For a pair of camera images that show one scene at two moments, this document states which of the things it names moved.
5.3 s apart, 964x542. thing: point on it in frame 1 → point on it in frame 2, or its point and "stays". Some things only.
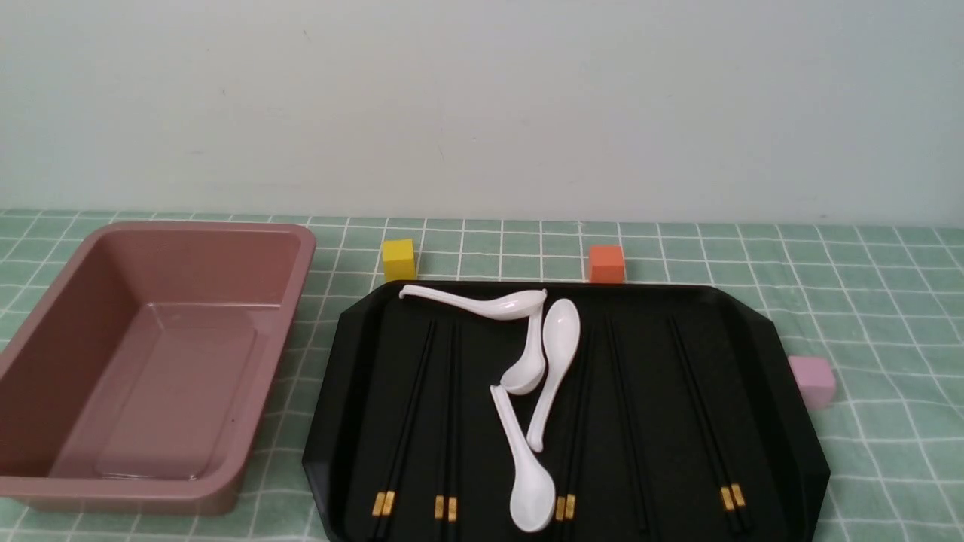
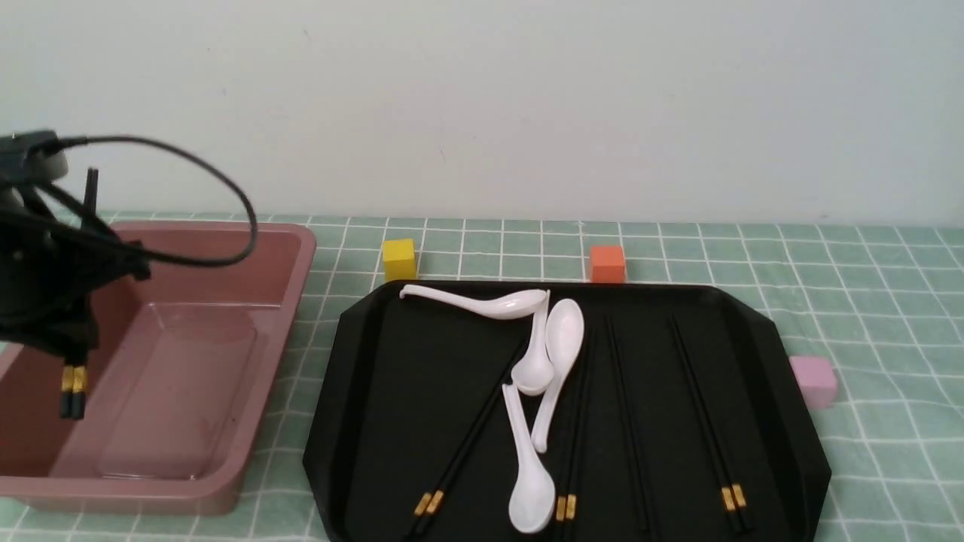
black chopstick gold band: [453, 475] → [471, 436]
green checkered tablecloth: [880, 291] stays
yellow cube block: [398, 257] stays
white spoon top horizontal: [507, 306] stays
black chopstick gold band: [389, 492] → [75, 382]
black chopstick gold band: [441, 471] → [431, 500]
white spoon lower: [532, 489] stays
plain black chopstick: [627, 430] stays
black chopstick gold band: [731, 488] stays
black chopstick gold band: [733, 503] stays
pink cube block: [816, 379] stays
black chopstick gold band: [379, 500] → [74, 391]
